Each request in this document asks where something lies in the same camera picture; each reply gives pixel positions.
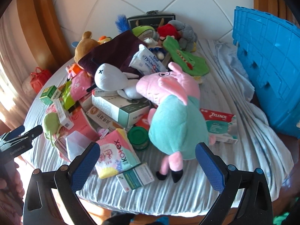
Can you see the green round tin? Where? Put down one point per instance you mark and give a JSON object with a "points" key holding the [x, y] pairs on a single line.
{"points": [[138, 137]]}

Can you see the small teal medicine box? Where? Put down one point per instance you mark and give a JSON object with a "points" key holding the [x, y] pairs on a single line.
{"points": [[135, 178]]}

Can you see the Kotex pad pack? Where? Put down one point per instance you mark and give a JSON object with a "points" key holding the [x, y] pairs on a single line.
{"points": [[116, 154]]}

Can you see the red plush toy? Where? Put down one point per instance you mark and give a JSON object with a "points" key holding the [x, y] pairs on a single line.
{"points": [[168, 30]]}

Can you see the pink tissue pack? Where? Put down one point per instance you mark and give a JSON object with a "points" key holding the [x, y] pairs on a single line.
{"points": [[81, 134]]}

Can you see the dark purple plush cushion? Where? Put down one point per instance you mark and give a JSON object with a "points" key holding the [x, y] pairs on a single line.
{"points": [[117, 52]]}

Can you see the red handbag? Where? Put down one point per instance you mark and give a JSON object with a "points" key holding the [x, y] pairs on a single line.
{"points": [[39, 78]]}

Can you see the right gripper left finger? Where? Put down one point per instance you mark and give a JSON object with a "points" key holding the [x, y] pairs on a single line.
{"points": [[40, 206]]}

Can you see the window curtain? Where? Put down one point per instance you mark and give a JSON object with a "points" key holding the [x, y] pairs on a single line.
{"points": [[17, 62]]}

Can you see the pink pad pack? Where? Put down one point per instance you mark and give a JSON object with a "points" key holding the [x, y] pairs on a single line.
{"points": [[80, 83]]}

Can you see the person's left hand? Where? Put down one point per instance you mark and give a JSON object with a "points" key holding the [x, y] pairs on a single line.
{"points": [[8, 173]]}

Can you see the pink pig plush toy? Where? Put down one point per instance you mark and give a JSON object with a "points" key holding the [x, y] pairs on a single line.
{"points": [[176, 124]]}

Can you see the brown bear plush toy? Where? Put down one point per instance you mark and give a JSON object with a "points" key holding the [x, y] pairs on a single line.
{"points": [[85, 45]]}

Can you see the green crocodile plush toy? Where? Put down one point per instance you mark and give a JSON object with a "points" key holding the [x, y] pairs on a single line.
{"points": [[190, 64]]}

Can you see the blue feather duster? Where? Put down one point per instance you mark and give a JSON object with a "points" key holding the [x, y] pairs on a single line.
{"points": [[122, 23]]}

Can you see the light blue plastic paddle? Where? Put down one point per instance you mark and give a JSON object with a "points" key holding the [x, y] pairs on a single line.
{"points": [[74, 44]]}

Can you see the large white green box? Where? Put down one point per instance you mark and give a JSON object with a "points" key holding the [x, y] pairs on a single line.
{"points": [[123, 111]]}

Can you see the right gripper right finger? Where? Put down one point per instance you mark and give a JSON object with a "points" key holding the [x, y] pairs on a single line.
{"points": [[255, 206]]}

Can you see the white wet wipes pack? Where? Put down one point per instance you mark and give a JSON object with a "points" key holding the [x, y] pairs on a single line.
{"points": [[145, 62]]}

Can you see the grey elephant plush toy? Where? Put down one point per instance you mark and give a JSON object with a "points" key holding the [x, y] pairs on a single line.
{"points": [[188, 37]]}

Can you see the long white tube box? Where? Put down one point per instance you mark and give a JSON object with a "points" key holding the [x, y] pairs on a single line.
{"points": [[63, 116]]}

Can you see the Tylenol medicine box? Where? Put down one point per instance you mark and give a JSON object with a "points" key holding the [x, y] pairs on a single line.
{"points": [[222, 125]]}

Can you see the black gift box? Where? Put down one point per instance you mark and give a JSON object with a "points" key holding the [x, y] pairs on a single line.
{"points": [[152, 18]]}

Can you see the white seal plush toy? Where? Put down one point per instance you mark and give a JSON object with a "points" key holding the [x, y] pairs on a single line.
{"points": [[111, 79]]}

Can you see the orange white medicine box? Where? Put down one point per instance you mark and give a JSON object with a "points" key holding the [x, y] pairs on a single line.
{"points": [[102, 119]]}

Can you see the green frog plush toy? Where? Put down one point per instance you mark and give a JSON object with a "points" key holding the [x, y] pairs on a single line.
{"points": [[145, 31]]}

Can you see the blue plastic crate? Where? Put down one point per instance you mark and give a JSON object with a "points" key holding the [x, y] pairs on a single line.
{"points": [[268, 48]]}

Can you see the green tea box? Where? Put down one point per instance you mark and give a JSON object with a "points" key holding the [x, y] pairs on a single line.
{"points": [[49, 95]]}

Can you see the yellow duck plush toy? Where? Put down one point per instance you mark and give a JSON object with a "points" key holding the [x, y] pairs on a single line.
{"points": [[104, 39]]}

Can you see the lime green snack pack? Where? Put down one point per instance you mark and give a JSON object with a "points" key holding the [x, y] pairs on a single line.
{"points": [[66, 95]]}

